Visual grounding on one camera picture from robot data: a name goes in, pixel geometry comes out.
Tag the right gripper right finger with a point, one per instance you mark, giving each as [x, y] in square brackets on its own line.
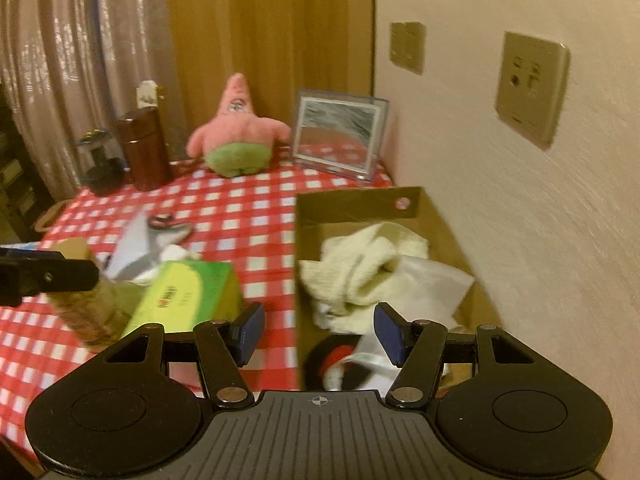
[416, 348]

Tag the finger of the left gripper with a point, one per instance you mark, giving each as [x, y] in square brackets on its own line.
[29, 273]

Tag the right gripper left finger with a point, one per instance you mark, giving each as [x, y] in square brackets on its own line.
[223, 348]

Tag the white grey sock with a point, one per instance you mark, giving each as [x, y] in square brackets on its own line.
[144, 238]

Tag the green tissue box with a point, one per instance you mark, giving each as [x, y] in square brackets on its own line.
[187, 293]

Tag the cream fluffy towel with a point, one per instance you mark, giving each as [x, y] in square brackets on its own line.
[360, 269]

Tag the red white checkered tablecloth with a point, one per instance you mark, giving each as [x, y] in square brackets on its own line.
[246, 221]

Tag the clear jar with green lid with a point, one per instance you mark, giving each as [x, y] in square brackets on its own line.
[99, 170]

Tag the brown cardboard box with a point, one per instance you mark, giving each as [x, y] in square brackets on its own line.
[323, 215]

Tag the dark red cylindrical canister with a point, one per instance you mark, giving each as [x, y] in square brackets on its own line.
[140, 135]

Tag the pink starfish plush toy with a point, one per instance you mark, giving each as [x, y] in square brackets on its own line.
[236, 141]

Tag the sheer grey curtain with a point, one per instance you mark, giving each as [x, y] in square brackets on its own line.
[70, 66]

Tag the golden brown curtain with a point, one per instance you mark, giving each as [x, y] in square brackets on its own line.
[281, 46]

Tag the gold wall socket plate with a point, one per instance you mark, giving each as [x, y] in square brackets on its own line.
[531, 87]

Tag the gold wall switch plate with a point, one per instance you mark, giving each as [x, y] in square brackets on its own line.
[407, 46]

